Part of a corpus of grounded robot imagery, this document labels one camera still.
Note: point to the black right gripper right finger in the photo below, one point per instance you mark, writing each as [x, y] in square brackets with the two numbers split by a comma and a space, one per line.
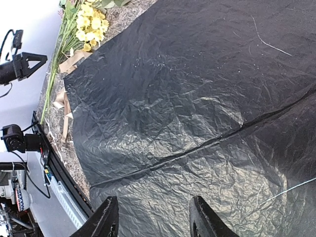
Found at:
[204, 222]

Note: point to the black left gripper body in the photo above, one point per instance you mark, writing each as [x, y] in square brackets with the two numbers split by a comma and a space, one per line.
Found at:
[8, 72]

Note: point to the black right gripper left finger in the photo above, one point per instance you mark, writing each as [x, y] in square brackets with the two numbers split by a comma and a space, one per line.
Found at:
[103, 223]

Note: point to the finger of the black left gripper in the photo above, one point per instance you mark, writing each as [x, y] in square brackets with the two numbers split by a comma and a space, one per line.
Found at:
[26, 64]

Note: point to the black wrapping paper sheet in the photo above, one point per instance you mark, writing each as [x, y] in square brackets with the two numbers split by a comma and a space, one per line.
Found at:
[210, 98]

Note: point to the small yellow blossom spray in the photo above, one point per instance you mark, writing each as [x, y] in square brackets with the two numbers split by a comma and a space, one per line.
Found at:
[83, 26]

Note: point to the left circuit board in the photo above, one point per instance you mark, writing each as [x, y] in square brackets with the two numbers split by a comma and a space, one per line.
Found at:
[47, 171]

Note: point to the white cable duct strip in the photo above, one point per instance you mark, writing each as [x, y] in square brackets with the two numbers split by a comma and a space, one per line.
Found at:
[77, 217]

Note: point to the black front rail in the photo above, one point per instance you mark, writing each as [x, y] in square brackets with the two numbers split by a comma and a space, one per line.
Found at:
[53, 161]

